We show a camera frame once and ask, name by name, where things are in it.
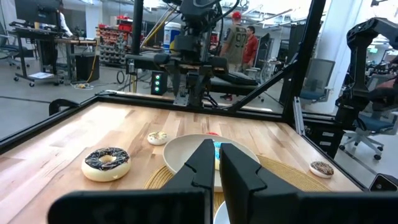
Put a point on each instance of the white blue bucket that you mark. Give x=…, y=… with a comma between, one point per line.
x=170, y=34

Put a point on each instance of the person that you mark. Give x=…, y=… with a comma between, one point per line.
x=234, y=43
x=251, y=48
x=386, y=84
x=64, y=25

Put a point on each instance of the black rolling desk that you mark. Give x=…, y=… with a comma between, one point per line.
x=23, y=53

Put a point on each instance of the small white sprinkled donut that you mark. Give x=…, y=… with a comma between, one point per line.
x=157, y=138

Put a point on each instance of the small black camera box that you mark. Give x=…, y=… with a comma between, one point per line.
x=384, y=183

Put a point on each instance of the large blue iced donut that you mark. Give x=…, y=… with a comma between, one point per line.
x=217, y=149

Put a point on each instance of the black controller box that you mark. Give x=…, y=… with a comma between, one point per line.
x=159, y=84

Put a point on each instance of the grey office chair blue seat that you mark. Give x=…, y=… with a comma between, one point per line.
x=317, y=71
x=373, y=123

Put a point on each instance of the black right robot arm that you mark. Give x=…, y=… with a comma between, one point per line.
x=200, y=96

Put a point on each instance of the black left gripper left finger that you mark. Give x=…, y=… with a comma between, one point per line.
x=189, y=186

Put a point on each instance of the silver aluminium bar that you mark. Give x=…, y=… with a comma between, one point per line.
x=299, y=115

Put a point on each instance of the beige round plate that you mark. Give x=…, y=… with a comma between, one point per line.
x=180, y=152

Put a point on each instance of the black computer tower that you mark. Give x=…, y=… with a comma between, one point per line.
x=87, y=67

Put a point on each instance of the white paper sheet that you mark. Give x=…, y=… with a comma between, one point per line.
x=40, y=75

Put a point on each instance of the small red iced donut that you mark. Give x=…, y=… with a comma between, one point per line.
x=212, y=133

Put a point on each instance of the white round plate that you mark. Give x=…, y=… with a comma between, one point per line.
x=219, y=216

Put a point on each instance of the black curved bracket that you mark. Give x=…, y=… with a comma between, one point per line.
x=60, y=102

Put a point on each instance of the black aluminium table frame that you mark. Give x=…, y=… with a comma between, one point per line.
x=306, y=46

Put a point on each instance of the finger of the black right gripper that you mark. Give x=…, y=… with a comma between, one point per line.
x=220, y=65
x=175, y=81

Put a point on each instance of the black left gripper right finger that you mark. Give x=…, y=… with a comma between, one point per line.
x=245, y=186

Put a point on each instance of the woven straw placemat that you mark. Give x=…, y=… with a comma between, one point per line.
x=286, y=174

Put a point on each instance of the small chocolate sprinkled donut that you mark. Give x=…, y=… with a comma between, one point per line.
x=321, y=169

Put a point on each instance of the wooden desk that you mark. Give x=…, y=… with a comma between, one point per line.
x=74, y=41

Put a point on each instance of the black computer monitor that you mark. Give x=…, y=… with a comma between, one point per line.
x=37, y=11

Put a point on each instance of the large chocolate iced donut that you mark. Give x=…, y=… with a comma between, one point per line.
x=105, y=172

